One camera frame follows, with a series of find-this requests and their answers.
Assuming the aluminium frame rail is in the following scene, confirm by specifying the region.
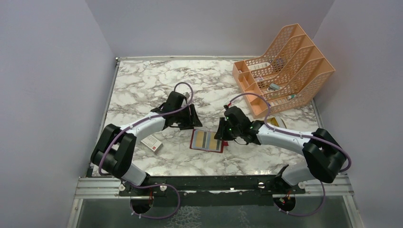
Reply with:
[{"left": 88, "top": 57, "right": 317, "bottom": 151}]
[{"left": 74, "top": 175, "right": 355, "bottom": 199}]

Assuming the red leather card holder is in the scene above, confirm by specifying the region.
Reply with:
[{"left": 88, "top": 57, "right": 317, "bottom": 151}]
[{"left": 190, "top": 129, "right": 228, "bottom": 153}]

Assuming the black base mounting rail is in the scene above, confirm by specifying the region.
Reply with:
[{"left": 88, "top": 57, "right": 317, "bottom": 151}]
[{"left": 119, "top": 175, "right": 306, "bottom": 197}]

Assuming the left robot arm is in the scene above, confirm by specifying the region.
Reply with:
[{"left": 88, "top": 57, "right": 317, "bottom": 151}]
[{"left": 90, "top": 91, "right": 202, "bottom": 195}]

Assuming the small white card box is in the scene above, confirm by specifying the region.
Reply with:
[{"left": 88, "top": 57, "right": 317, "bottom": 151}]
[{"left": 141, "top": 135, "right": 163, "bottom": 153}]

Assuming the white box in organizer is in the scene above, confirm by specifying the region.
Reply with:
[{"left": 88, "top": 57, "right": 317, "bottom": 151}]
[{"left": 248, "top": 62, "right": 271, "bottom": 71}]

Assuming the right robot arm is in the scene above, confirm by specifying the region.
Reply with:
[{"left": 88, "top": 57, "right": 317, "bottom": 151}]
[{"left": 214, "top": 106, "right": 347, "bottom": 193}]

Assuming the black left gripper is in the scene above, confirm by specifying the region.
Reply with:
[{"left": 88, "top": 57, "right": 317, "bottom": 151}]
[{"left": 174, "top": 104, "right": 203, "bottom": 131}]

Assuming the peach plastic file organizer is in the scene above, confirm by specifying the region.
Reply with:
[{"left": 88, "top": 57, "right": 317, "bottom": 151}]
[{"left": 232, "top": 24, "right": 335, "bottom": 118}]

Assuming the grey item in organizer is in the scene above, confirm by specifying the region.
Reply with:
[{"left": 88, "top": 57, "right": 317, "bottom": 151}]
[{"left": 268, "top": 83, "right": 281, "bottom": 92}]

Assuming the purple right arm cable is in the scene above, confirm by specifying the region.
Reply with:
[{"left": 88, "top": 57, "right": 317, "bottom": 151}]
[{"left": 225, "top": 93, "right": 353, "bottom": 217}]

